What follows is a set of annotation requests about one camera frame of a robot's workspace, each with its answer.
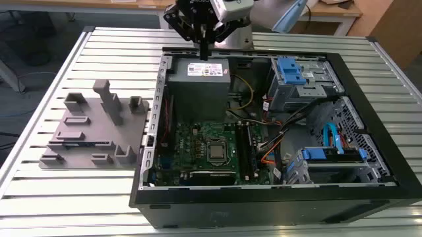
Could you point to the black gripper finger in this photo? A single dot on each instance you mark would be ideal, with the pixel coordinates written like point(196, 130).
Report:
point(179, 24)
point(224, 29)

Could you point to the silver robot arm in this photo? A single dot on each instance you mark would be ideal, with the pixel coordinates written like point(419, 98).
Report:
point(261, 17)

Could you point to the black RAM slot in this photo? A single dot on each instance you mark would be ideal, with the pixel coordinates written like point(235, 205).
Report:
point(242, 148)

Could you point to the blue disk carrier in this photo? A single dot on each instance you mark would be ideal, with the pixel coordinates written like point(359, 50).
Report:
point(290, 66)
point(314, 154)

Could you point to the wooden top desk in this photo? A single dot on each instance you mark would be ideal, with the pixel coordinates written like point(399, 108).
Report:
point(99, 3)
point(333, 11)

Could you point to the grey power supply unit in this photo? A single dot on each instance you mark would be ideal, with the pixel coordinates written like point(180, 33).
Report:
point(198, 98)

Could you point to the metal disk bay cage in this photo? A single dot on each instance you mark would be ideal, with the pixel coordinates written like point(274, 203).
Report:
point(317, 93)
point(297, 172)

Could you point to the green motherboard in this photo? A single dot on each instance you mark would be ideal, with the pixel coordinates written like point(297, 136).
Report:
point(187, 138)

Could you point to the grey parts rack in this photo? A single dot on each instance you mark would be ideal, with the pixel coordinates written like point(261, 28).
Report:
point(95, 118)

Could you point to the silver CPU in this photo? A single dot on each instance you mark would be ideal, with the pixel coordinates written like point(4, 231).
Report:
point(218, 151)

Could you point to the wooden cabinet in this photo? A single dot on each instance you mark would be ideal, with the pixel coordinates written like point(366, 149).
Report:
point(395, 24)

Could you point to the CPU socket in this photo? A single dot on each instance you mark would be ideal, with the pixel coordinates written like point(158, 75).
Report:
point(218, 163)

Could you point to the white table leg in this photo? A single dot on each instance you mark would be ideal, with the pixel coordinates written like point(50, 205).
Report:
point(13, 79)

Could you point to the black graphics card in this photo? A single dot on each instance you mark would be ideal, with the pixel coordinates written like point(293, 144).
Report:
point(214, 178)

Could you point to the black open PC case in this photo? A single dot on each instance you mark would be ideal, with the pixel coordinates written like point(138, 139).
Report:
point(263, 209)

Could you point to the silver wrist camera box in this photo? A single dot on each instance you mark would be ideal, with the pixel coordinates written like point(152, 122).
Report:
point(230, 10)

